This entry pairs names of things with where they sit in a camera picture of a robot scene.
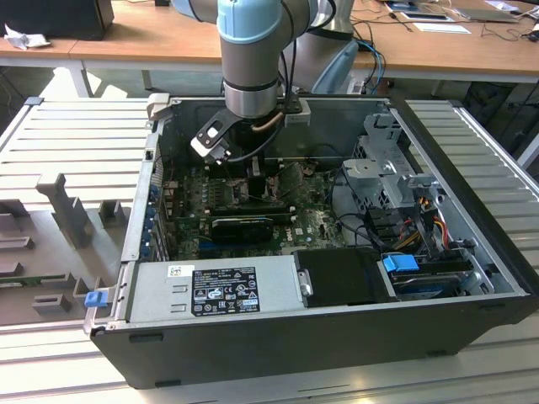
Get metal CPU socket cover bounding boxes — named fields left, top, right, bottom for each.
left=275, top=162, right=307, bottom=199

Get CPU socket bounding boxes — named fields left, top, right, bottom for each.
left=227, top=176, right=284, bottom=208

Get green RAM stick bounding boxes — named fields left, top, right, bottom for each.
left=210, top=209, right=296, bottom=224
left=0, top=275, right=71, bottom=290

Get black graphics card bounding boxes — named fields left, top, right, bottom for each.
left=210, top=216, right=274, bottom=243

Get green motherboard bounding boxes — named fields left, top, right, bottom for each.
left=162, top=162, right=350, bottom=260

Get metal drive cage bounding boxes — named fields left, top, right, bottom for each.
left=340, top=111, right=447, bottom=220

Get black plastic shroud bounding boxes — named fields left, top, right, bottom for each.
left=292, top=247, right=399, bottom=308

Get grey plastic case latch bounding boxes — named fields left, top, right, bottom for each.
left=146, top=93, right=172, bottom=124

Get silver power supply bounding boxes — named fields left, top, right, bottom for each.
left=124, top=254, right=307, bottom=325

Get hard disk in blue carrier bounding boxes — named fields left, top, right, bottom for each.
left=381, top=252, right=475, bottom=302

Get wooden desk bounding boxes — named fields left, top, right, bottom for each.
left=67, top=0, right=539, bottom=98
left=0, top=8, right=115, bottom=98

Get black PC case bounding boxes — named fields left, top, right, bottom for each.
left=90, top=94, right=539, bottom=391

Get grey parts rack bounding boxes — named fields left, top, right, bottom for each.
left=0, top=171, right=136, bottom=327

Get white paper sheet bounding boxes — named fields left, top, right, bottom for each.
left=412, top=20, right=472, bottom=35

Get black computer box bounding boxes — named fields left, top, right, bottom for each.
left=0, top=0, right=115, bottom=42

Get crumpled white paper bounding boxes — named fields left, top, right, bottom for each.
left=3, top=23, right=52, bottom=51

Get grey laptop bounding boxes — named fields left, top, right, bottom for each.
left=456, top=6, right=521, bottom=24

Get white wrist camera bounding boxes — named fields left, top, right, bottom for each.
left=189, top=120, right=233, bottom=166
left=284, top=104, right=312, bottom=127

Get black wire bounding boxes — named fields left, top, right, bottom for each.
left=328, top=167, right=374, bottom=250

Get blue cable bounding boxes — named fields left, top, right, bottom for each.
left=356, top=40, right=387, bottom=96

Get yellow red power wires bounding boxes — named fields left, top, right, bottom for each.
left=395, top=210, right=450, bottom=249

